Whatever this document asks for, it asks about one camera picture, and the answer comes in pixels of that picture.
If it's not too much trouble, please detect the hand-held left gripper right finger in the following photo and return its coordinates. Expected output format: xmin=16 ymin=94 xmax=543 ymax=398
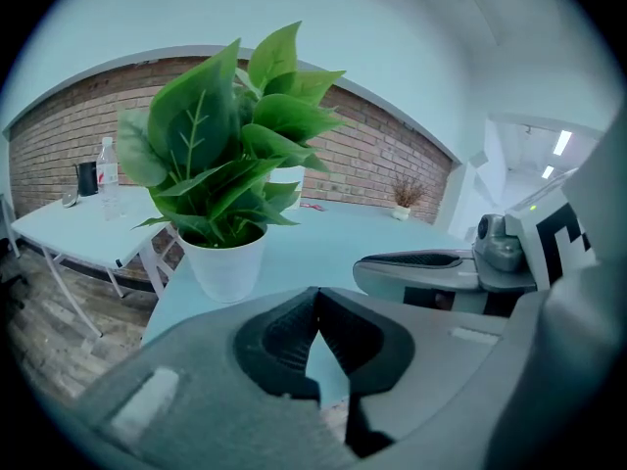
xmin=317 ymin=286 xmax=515 ymax=459

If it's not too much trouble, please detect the light blue table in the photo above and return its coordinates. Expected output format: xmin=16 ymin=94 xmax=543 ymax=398
xmin=141 ymin=197 xmax=471 ymax=405

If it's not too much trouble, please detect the dried brown plant in vase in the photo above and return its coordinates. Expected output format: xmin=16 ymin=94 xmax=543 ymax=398
xmin=391 ymin=173 xmax=427 ymax=222

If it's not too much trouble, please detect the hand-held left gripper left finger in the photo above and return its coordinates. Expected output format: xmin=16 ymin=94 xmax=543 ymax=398
xmin=68 ymin=286 xmax=357 ymax=470

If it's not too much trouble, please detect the green plant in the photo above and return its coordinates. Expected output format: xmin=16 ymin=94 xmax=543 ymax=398
xmin=116 ymin=21 xmax=347 ymax=305

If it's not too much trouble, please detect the black kettle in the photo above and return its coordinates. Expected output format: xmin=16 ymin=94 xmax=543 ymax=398
xmin=73 ymin=161 xmax=99 ymax=198

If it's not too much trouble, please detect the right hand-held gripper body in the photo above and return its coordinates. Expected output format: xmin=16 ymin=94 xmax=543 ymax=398
xmin=404 ymin=171 xmax=603 ymax=318

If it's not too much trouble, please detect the clear plastic water bottle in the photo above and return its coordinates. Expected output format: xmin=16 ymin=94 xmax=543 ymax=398
xmin=96 ymin=137 xmax=121 ymax=222

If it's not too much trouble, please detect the white folding table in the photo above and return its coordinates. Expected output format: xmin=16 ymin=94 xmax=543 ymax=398
xmin=10 ymin=186 xmax=170 ymax=337

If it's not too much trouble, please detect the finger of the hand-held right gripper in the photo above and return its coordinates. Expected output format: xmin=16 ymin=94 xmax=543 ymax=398
xmin=366 ymin=250 xmax=474 ymax=259
xmin=352 ymin=254 xmax=480 ymax=294

